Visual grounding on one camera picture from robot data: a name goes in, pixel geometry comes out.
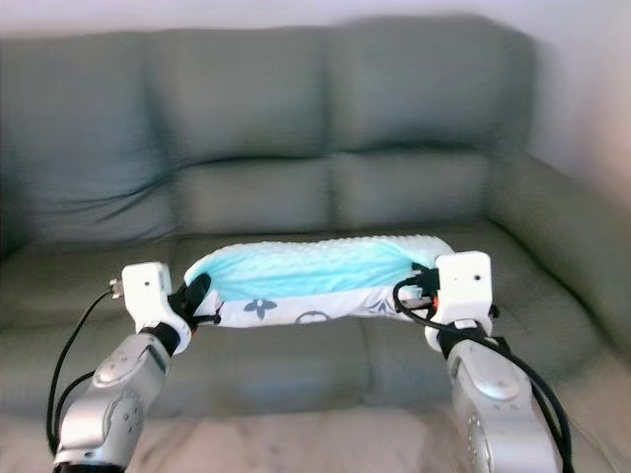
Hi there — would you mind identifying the teal dotted pillow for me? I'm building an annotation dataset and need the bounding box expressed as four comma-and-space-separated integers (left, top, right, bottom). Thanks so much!
184, 235, 455, 328

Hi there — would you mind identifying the grey-green leather sofa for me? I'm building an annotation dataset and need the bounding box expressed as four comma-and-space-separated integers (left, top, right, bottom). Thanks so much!
0, 15, 631, 425

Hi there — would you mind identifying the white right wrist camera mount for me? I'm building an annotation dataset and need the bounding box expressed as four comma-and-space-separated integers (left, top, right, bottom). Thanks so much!
426, 251, 496, 351

